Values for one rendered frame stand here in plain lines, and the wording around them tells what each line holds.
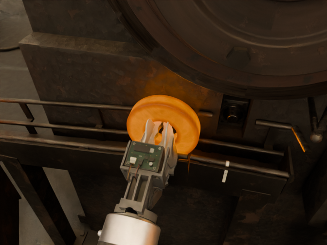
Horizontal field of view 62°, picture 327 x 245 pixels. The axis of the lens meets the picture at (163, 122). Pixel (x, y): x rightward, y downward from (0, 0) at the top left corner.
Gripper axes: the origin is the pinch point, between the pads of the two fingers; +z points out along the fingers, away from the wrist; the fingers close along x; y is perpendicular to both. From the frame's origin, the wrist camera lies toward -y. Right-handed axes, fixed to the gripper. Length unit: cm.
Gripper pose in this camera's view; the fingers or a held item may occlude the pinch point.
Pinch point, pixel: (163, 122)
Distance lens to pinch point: 55.8
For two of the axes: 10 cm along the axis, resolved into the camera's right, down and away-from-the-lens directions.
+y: -0.6, -5.2, -8.5
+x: -9.7, -1.6, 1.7
